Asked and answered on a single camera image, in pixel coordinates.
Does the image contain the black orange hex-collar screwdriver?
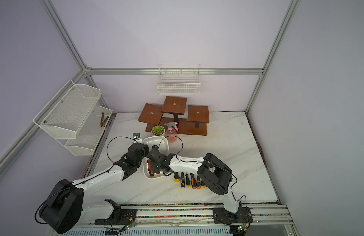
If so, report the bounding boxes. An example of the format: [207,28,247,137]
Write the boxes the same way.
[190,173,197,189]

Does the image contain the white wire wall basket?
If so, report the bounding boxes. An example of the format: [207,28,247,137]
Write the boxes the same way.
[156,64,201,95]

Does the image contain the pink spray bottle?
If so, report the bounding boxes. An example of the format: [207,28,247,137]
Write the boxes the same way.
[164,122,179,143]

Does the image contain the black orange-band screwdriver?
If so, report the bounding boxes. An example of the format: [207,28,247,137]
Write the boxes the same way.
[196,176,201,189]

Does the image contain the long yellow-dotted flathead screwdriver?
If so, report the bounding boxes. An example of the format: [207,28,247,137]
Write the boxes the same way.
[180,172,185,188]

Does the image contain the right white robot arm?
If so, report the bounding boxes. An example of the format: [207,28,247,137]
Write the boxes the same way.
[147,148,253,225]

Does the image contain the brown twigs in shelf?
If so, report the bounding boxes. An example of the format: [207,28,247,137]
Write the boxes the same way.
[100,112,110,128]

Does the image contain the aluminium frame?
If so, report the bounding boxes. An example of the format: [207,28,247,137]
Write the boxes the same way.
[0,1,300,180]

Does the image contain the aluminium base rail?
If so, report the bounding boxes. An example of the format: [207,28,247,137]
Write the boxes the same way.
[65,203,299,236]

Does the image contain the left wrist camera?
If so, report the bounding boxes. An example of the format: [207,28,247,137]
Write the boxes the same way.
[133,132,143,144]

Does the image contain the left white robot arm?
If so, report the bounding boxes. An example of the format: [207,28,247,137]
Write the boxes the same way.
[35,143,149,234]

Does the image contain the white mesh lower shelf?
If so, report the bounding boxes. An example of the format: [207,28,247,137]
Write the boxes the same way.
[58,106,112,156]

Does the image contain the white mesh shelf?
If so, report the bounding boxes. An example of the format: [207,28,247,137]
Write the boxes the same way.
[33,80,101,139]
[58,106,112,156]

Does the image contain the white mesh upper shelf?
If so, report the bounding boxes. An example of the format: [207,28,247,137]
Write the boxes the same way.
[33,80,101,139]

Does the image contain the potted green succulent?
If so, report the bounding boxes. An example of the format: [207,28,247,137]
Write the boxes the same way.
[151,125,165,136]

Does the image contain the brown wooden tiered stand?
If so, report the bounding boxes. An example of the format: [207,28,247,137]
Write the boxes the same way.
[138,96,210,136]

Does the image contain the stubby black yellow screwdriver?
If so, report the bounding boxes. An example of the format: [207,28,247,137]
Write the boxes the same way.
[174,172,180,183]

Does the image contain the white plastic storage box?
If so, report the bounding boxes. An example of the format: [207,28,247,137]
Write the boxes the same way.
[141,136,170,180]

